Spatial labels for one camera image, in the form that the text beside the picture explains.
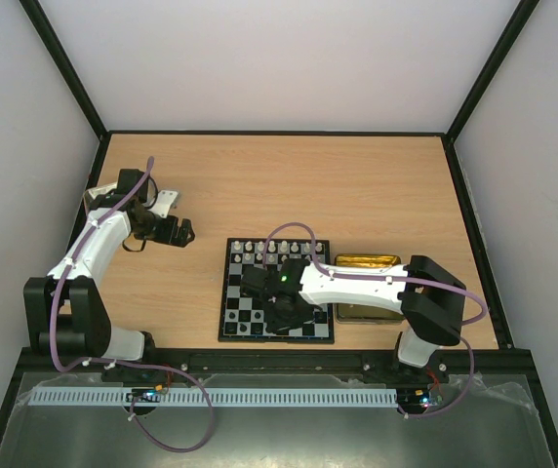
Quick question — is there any black rook a1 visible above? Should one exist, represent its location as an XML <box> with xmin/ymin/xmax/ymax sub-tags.
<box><xmin>224</xmin><ymin>322</ymin><xmax>238</xmax><ymax>335</ymax></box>

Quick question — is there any dark floral metal tin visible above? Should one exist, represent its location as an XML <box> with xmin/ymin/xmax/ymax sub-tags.
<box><xmin>334</xmin><ymin>253</ymin><xmax>404</xmax><ymax>325</ymax></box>

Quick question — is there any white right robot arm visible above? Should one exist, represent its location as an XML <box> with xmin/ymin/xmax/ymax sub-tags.
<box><xmin>240</xmin><ymin>255</ymin><xmax>466</xmax><ymax>382</ymax></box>

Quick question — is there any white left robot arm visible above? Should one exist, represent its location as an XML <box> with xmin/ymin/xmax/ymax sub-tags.
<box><xmin>23</xmin><ymin>169</ymin><xmax>195</xmax><ymax>363</ymax></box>

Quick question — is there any black and white chessboard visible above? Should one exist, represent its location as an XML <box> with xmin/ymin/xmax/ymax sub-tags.
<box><xmin>218</xmin><ymin>238</ymin><xmax>335</xmax><ymax>344</ymax></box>

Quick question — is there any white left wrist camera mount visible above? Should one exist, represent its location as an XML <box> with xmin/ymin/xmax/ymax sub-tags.
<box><xmin>149</xmin><ymin>189</ymin><xmax>179</xmax><ymax>218</ymax></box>

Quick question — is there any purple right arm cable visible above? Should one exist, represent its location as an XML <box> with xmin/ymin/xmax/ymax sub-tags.
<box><xmin>261</xmin><ymin>222</ymin><xmax>490</xmax><ymax>420</ymax></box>

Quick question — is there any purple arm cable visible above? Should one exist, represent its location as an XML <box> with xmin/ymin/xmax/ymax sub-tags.
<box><xmin>261</xmin><ymin>222</ymin><xmax>490</xmax><ymax>420</ymax></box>
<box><xmin>49</xmin><ymin>155</ymin><xmax>217</xmax><ymax>449</ymax></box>

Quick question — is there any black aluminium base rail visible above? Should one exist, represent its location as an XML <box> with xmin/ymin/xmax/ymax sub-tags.
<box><xmin>100</xmin><ymin>348</ymin><xmax>451</xmax><ymax>384</ymax></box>

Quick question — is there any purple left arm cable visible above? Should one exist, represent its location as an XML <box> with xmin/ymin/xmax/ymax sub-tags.
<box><xmin>49</xmin><ymin>155</ymin><xmax>217</xmax><ymax>449</ymax></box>

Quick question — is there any white slotted cable duct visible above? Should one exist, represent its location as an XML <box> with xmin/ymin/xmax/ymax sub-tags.
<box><xmin>28</xmin><ymin>387</ymin><xmax>397</xmax><ymax>408</ymax></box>

